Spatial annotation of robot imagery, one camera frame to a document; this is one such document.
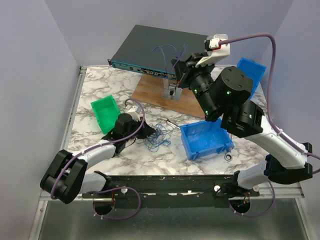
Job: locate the near blue plastic bin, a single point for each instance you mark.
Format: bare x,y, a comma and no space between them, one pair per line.
205,138

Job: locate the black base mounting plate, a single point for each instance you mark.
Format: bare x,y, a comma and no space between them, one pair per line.
169,191

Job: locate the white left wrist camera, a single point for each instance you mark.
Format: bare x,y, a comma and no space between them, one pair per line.
135,112

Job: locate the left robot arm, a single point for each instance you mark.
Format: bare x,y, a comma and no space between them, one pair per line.
65,177

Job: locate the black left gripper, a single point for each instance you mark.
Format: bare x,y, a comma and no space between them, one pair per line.
146,131

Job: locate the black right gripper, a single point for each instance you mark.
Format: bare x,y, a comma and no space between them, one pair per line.
183,68

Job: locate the grey metal bracket fixture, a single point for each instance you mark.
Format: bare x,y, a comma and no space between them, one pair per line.
171,90

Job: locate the black T-shaped tool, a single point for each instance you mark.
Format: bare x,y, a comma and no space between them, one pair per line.
174,125

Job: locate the silver ratchet wrench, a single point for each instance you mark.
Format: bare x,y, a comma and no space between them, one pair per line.
228,152

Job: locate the brown wooden board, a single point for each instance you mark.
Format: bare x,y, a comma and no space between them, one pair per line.
155,91

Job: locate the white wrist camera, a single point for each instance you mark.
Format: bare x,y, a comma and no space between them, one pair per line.
214,51
135,112

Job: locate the blue plastic bin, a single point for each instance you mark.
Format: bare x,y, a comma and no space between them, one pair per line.
205,138
252,70

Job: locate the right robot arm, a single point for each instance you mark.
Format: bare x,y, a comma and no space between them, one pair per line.
228,97

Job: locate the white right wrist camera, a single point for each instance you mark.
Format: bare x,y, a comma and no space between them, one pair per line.
214,51

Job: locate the grey network switch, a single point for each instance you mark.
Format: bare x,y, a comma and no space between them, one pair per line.
148,50

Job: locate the green plastic bin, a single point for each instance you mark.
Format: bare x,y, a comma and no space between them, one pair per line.
106,112

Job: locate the far blue plastic bin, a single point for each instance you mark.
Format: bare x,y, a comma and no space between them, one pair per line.
252,70

